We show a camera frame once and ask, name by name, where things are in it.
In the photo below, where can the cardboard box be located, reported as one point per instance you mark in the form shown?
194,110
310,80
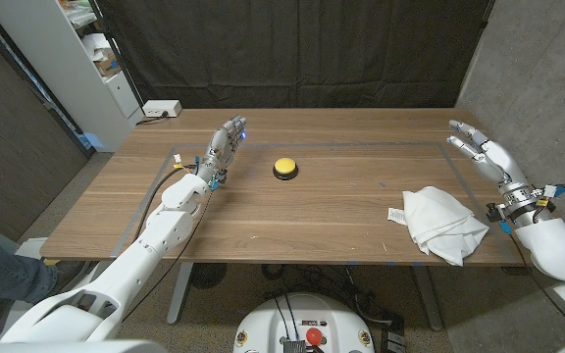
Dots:
108,64

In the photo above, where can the white power strip box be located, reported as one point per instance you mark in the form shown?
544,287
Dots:
162,108

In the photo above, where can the grey metal table leg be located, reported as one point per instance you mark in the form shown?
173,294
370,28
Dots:
179,294
427,299

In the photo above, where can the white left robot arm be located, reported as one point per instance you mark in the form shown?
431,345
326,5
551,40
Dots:
135,265

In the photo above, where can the black power brick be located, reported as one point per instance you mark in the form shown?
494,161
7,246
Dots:
393,340

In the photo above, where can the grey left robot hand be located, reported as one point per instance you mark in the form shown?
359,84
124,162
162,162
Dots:
221,147

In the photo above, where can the white shelf cabinet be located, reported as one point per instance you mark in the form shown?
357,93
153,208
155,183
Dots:
57,64

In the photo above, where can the yellow push button black base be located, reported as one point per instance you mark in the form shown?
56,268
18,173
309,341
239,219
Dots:
285,166

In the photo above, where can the black curtain backdrop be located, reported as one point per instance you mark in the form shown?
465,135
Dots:
287,49

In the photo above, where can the white cloth napkin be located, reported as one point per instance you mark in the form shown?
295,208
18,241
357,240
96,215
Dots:
434,220

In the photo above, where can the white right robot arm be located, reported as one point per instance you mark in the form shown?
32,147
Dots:
557,250

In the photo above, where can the dark wooden door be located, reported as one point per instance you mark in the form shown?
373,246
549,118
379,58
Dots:
13,162

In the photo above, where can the red emergency stop button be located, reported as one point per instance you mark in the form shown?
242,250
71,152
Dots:
314,336

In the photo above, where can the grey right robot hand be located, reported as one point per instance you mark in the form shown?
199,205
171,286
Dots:
500,162

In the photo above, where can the black round floor fan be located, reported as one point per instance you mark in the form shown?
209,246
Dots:
207,274

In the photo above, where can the white robot torso base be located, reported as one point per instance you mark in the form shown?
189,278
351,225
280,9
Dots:
268,323

